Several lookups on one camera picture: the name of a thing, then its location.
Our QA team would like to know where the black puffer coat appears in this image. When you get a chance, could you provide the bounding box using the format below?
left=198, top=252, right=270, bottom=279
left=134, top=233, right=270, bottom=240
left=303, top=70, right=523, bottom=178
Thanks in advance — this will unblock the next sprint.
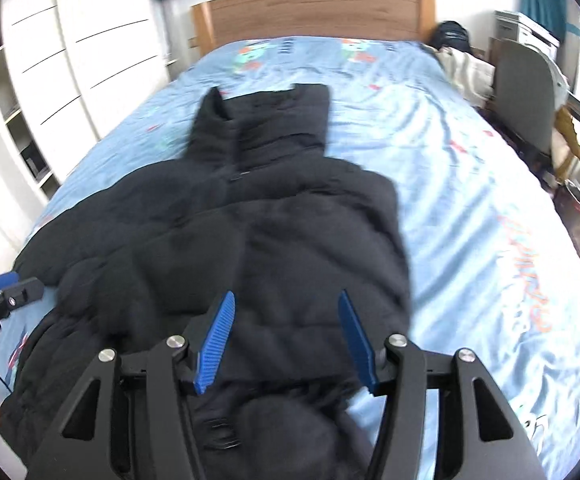
left=0, top=84, right=410, bottom=479

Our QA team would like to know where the black backpack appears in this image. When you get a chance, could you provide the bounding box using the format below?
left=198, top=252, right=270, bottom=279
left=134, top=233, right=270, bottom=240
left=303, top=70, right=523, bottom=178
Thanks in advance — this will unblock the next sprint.
left=430, top=21, right=473, bottom=54

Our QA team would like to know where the blue dinosaur bed cover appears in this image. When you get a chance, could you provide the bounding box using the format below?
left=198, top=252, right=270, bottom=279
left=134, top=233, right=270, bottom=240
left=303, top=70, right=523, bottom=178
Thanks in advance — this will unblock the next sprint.
left=0, top=37, right=580, bottom=479

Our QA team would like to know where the brown jacket on chair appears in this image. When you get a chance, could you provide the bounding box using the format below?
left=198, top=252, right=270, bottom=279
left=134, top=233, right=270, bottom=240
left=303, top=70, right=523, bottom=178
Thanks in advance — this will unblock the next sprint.
left=551, top=106, right=580, bottom=183

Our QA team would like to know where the white printer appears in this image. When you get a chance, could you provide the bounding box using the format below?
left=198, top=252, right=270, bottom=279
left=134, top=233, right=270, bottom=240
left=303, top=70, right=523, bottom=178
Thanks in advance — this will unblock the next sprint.
left=495, top=11, right=560, bottom=60

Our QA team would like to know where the grey desk chair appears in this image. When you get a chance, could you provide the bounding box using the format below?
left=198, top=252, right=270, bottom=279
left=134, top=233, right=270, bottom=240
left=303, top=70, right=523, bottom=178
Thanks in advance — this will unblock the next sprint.
left=494, top=39, right=570, bottom=156

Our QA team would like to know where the cream cloth on bed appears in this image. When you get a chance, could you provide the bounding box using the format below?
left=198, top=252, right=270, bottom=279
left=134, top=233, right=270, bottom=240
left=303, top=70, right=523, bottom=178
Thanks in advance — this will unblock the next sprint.
left=423, top=44, right=496, bottom=108

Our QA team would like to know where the wooden headboard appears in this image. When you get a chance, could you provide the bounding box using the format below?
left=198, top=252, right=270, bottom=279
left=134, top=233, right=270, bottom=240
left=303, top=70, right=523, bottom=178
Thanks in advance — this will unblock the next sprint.
left=190, top=0, right=437, bottom=55

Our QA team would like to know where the white wardrobe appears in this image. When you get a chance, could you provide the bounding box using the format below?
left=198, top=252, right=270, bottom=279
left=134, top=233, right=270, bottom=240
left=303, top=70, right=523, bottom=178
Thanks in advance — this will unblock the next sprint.
left=0, top=0, right=169, bottom=200

